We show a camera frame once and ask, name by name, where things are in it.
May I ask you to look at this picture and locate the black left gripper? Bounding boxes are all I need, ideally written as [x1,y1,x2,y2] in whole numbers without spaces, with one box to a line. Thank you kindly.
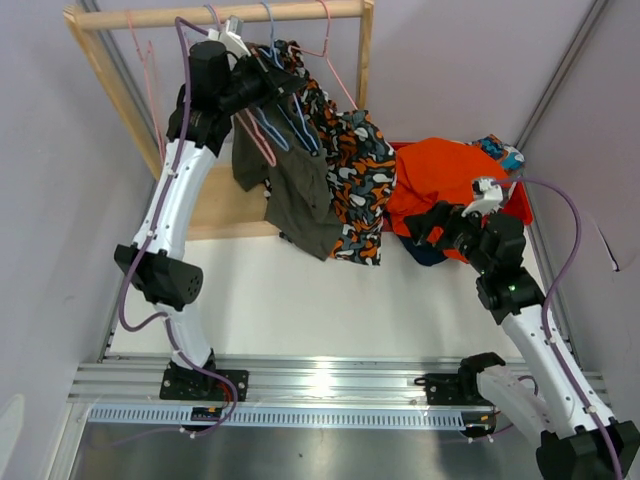
[219,46,307,116]

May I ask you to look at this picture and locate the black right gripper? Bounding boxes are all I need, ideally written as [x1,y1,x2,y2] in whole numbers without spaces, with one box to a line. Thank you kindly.
[402,201,493,276]

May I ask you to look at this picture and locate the light blue hanger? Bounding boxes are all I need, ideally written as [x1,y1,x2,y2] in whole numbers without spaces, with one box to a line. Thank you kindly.
[203,4,222,32]
[251,1,319,156]

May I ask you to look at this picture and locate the navy blue shorts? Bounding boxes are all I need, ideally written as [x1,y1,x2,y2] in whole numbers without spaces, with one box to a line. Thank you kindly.
[398,236,448,267]

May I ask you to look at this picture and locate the pink hanger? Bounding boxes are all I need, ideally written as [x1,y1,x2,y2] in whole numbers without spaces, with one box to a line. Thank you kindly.
[289,0,360,112]
[125,10,166,161]
[235,109,277,167]

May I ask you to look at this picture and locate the olive grey shorts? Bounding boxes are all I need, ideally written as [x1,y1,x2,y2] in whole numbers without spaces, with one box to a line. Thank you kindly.
[232,118,343,261]

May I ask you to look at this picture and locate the orange black camouflage shorts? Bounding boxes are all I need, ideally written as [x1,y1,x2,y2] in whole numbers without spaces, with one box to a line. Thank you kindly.
[275,40,396,266]

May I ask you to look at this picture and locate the colourful graphic print shorts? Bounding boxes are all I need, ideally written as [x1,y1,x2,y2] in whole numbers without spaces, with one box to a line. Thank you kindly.
[470,135,525,174]

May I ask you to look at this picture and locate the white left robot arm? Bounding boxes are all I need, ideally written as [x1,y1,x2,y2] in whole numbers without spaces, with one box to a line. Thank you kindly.
[114,40,303,400]

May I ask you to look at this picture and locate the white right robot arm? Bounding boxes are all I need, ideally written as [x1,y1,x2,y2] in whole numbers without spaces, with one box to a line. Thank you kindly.
[404,201,639,479]

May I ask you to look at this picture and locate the wooden clothes rack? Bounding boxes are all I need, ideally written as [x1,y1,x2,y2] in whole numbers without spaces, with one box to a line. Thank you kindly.
[63,1,374,241]

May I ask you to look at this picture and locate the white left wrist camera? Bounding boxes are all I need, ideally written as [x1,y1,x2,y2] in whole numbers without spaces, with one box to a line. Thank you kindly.
[207,16,251,58]

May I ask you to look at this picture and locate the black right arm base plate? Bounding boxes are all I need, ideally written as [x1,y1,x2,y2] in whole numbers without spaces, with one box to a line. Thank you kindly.
[413,373,491,407]

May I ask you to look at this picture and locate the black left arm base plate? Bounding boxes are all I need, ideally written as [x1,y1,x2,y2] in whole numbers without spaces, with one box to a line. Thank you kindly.
[159,363,250,402]

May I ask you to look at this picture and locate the white slotted cable duct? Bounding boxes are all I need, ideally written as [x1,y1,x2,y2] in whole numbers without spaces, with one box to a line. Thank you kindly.
[87,404,495,431]

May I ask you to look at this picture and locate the aluminium mounting rail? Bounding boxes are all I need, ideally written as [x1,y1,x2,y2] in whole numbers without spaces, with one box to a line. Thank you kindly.
[67,355,460,409]

